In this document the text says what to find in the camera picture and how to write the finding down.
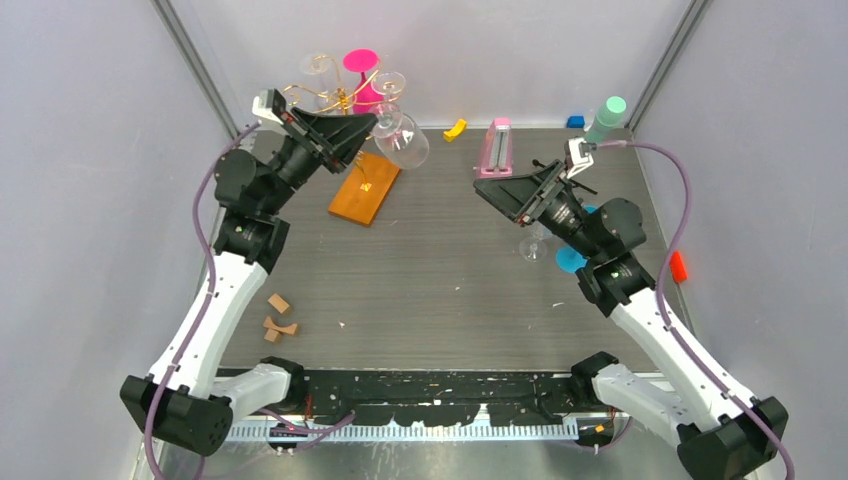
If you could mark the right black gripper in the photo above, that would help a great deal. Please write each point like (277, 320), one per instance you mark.
(517, 194)

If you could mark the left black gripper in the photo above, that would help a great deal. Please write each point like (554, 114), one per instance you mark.
(344, 134)

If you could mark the clear wine glass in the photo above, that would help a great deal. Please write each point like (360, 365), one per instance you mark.
(389, 85)
(534, 248)
(323, 79)

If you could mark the blue wine glass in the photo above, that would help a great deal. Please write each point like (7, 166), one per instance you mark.
(571, 257)

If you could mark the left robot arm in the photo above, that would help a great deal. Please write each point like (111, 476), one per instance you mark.
(180, 400)

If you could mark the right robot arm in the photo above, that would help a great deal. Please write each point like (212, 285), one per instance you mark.
(718, 427)

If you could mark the pink wine glass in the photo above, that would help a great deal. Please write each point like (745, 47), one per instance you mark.
(364, 62)

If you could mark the orange wooden rack base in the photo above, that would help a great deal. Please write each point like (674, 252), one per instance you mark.
(362, 194)

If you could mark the clear wine glass back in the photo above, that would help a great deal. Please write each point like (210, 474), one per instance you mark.
(323, 79)

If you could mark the black tripod mic stand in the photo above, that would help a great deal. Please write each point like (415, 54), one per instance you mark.
(539, 165)

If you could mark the yellow block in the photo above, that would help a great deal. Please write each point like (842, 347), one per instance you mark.
(455, 131)

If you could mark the blue block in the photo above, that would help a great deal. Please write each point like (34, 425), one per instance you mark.
(576, 122)

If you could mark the red block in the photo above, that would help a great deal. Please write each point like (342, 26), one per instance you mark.
(677, 267)

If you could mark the curved wooden block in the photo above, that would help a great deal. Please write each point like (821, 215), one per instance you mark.
(289, 330)

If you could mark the small wooden block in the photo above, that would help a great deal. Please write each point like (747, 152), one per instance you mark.
(273, 336)

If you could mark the gold wire glass rack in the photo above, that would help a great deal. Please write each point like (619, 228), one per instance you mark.
(356, 85)

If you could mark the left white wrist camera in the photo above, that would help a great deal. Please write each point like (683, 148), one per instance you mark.
(268, 107)

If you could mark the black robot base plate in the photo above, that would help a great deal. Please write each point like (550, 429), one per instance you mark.
(440, 398)

